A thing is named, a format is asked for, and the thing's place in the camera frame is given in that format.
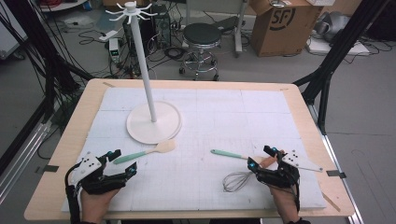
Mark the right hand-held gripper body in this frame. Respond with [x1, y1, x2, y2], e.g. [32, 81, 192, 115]
[255, 149, 324, 189]

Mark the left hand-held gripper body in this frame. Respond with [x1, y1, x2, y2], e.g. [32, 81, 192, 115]
[68, 151, 130, 196]

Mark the wire whisk with wooden handle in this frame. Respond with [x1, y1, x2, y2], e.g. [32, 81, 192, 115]
[221, 170, 256, 193]

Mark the wooden spoon with green handle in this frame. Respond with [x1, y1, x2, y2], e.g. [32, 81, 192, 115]
[112, 138, 177, 165]

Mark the wooden spatula with green handle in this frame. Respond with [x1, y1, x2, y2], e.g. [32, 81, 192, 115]
[210, 148, 266, 165]

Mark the white utensil rack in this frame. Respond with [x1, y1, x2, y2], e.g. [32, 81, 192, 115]
[105, 1, 183, 146]

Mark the person's right hand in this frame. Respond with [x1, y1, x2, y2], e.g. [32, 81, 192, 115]
[259, 150, 301, 224]

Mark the person's left hand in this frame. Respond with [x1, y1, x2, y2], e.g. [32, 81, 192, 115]
[80, 186, 121, 224]

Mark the black tape strip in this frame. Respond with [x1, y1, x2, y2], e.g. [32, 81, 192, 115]
[325, 169, 347, 179]
[35, 164, 60, 175]

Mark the thin wooden stick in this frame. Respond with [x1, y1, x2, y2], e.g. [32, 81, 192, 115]
[321, 192, 342, 213]

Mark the white gridded foam mat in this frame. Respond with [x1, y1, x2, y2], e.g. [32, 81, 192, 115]
[61, 87, 328, 213]

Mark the white device with green display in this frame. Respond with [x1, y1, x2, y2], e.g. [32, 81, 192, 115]
[108, 37, 121, 63]

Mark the black metal stand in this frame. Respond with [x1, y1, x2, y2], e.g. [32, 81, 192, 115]
[292, 0, 390, 136]
[2, 0, 95, 123]

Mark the white power strip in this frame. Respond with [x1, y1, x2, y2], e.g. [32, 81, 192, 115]
[98, 29, 119, 43]

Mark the brown cardboard box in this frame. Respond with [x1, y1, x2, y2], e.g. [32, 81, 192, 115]
[248, 0, 325, 58]

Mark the black round stool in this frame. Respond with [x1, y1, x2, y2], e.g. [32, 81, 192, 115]
[178, 22, 223, 82]

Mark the black computer tower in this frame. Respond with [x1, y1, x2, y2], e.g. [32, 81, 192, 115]
[122, 3, 173, 52]

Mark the grey rounded device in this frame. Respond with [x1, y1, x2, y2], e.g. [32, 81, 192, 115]
[313, 11, 351, 43]

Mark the right hand-held gripper black cable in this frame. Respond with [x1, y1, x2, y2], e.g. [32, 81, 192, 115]
[288, 178, 302, 213]

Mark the hand-held gripper black cable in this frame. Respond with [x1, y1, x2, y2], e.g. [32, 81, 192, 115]
[288, 178, 302, 213]
[64, 162, 83, 224]

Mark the left hand-held gripper black cable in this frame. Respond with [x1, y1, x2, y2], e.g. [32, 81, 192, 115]
[64, 162, 83, 224]

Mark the aluminium rail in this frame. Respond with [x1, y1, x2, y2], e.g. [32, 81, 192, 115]
[0, 120, 52, 203]
[305, 104, 366, 224]

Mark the coiled black cable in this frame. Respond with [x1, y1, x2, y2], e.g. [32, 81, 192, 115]
[163, 46, 188, 61]

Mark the white metal post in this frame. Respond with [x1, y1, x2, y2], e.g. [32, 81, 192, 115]
[234, 0, 250, 58]

